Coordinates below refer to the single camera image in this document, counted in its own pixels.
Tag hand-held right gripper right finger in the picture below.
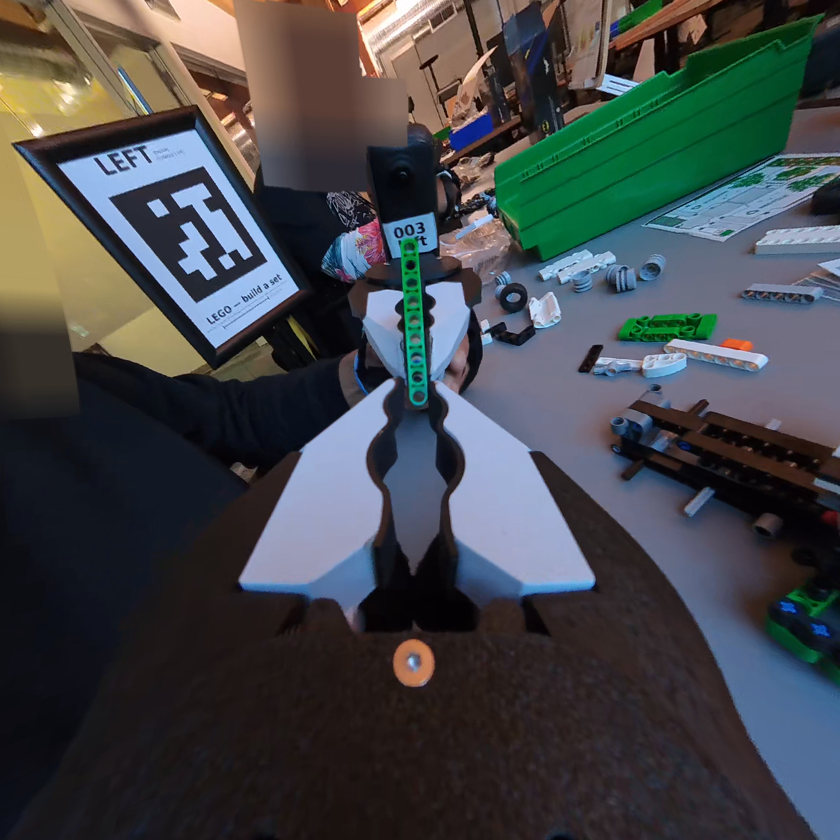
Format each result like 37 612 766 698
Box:
413 379 598 598

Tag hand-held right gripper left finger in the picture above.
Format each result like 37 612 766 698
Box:
237 377 412 632

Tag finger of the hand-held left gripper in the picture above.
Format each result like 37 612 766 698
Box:
425 280 471 383
364 290 410 379

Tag green lego beam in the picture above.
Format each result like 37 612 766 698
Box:
400 238 432 406

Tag person's left forearm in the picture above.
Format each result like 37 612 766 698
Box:
72 351 368 473

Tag white lego connector beam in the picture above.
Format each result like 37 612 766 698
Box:
558 251 618 284
538 252 601 280

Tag partly built lego truck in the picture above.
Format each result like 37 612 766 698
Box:
610 386 840 683

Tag long white lego beam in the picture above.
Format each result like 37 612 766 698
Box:
664 339 769 370

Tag grey lego beam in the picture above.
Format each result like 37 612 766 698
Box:
742 283 824 303

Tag white lego brick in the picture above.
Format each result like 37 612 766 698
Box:
753 225 840 256

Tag clear plastic bags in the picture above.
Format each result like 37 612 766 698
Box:
438 220 513 283

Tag blue storage bin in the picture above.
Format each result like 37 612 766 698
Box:
449 117 494 152

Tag dark bat logo box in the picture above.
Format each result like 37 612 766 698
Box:
502 3 565 142

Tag framed marker sign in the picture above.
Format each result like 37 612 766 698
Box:
13 105 315 370

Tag person's black clothed body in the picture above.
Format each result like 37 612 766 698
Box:
0 354 263 840

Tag green storage bin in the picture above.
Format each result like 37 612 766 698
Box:
493 14 824 261

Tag green white sticker sheet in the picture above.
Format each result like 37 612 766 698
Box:
643 154 840 242

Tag yellow black strap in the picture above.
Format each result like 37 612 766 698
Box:
269 315 342 375

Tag green lego frame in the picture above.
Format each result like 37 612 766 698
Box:
618 314 718 342

